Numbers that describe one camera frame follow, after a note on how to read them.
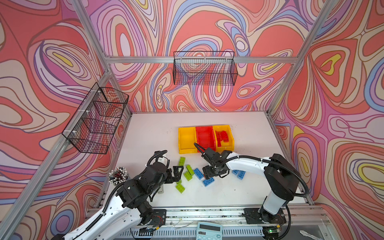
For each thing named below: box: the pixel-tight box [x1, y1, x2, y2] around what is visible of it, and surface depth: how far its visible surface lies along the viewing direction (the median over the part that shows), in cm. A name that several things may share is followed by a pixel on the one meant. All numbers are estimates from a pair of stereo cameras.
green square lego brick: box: [183, 171, 193, 182], surface depth 88 cm
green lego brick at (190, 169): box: [186, 165, 194, 175], surface depth 90 cm
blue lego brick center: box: [194, 167, 204, 180], surface depth 90 cm
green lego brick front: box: [175, 183, 186, 194], surface depth 84 cm
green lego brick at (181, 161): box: [178, 156, 186, 166], surface depth 93 cm
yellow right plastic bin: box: [212, 125, 235, 154], surface depth 101 cm
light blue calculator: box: [196, 222, 223, 240], surface depth 69 cm
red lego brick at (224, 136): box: [221, 130, 229, 143], surface depth 103 cm
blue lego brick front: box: [203, 177, 215, 187], surface depth 86 cm
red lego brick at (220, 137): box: [215, 130, 225, 147], surface depth 103 cm
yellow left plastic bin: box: [178, 127, 198, 154], surface depth 104 cm
